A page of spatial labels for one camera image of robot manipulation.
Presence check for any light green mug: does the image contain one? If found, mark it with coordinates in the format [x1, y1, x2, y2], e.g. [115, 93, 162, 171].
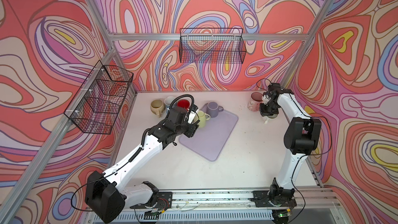
[194, 110, 211, 128]

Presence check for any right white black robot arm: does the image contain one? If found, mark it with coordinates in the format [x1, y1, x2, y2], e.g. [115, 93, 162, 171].
[251, 82, 331, 207]

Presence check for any white mug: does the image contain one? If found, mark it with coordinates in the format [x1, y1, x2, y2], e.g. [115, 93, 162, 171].
[262, 115, 278, 124]

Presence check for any black wire basket wall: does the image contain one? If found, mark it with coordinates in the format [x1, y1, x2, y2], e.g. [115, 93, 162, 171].
[179, 27, 247, 64]
[64, 61, 134, 135]

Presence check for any pink patterned mug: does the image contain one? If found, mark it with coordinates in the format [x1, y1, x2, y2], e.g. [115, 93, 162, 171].
[247, 92, 263, 112]

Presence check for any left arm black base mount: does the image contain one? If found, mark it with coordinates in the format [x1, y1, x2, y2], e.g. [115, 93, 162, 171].
[130, 191, 173, 211]

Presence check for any red mug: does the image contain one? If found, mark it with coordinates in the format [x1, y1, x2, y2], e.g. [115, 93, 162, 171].
[177, 99, 191, 111]

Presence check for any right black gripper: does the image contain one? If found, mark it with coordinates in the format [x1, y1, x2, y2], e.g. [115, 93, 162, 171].
[260, 100, 280, 116]

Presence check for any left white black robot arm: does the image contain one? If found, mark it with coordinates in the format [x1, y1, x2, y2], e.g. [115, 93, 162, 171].
[83, 94, 199, 224]

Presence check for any purple mug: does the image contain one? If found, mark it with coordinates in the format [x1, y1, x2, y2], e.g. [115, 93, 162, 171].
[206, 101, 224, 118]

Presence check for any black wire basket back wall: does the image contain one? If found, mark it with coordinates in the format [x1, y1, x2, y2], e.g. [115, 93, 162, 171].
[179, 27, 247, 64]

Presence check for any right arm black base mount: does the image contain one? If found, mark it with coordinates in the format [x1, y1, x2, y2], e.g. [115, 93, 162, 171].
[250, 189, 297, 208]

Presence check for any light blue mug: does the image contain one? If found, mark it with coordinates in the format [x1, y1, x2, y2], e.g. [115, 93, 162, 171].
[164, 96, 175, 113]

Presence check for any lavender plastic tray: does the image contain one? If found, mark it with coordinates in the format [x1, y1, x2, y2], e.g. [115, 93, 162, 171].
[179, 110, 238, 161]

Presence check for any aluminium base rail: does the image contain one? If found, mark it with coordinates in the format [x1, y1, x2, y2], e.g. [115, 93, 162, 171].
[88, 188, 348, 224]

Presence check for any beige speckled mug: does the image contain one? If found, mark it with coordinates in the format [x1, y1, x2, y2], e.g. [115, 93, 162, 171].
[150, 100, 165, 118]

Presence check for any black wire basket left wall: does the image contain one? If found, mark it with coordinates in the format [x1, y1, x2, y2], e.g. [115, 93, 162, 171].
[64, 61, 134, 135]

